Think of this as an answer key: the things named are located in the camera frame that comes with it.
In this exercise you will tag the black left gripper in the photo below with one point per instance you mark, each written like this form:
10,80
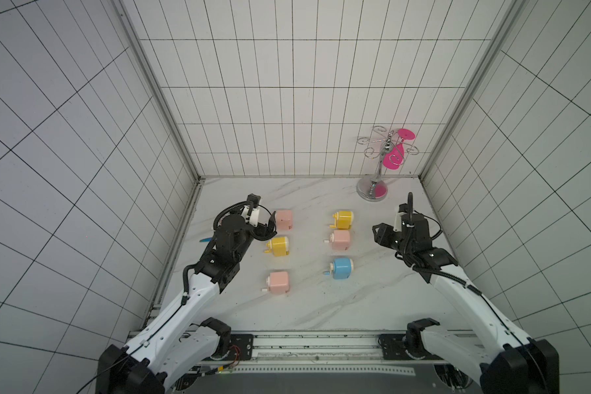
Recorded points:
260,230

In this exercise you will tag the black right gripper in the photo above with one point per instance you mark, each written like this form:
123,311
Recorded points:
401,236

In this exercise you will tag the yellow sharpener row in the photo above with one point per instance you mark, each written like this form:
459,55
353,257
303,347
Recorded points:
278,246

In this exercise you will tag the pink sharpener top row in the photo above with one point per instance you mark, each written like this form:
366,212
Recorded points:
284,220

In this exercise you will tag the pink sharpener row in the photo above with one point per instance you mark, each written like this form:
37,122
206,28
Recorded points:
277,283
284,220

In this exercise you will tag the pink sharpener bottom row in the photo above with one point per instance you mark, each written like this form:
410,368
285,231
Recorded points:
277,283

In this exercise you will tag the blue pencil sharpener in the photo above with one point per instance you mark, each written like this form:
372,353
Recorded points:
340,268

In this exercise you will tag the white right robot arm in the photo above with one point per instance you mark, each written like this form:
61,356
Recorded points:
508,360

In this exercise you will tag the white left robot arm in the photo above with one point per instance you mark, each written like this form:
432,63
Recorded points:
161,354

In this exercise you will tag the chrome glass rack stand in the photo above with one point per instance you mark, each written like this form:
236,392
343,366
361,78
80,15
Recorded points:
372,187

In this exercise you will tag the pink plastic wine glass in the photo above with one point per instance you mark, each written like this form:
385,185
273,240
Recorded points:
397,147

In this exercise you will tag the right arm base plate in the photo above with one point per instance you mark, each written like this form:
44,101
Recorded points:
393,348

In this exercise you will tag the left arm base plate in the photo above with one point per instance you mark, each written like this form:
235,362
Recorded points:
240,348

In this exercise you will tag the aluminium mounting rail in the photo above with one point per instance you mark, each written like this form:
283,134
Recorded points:
342,352

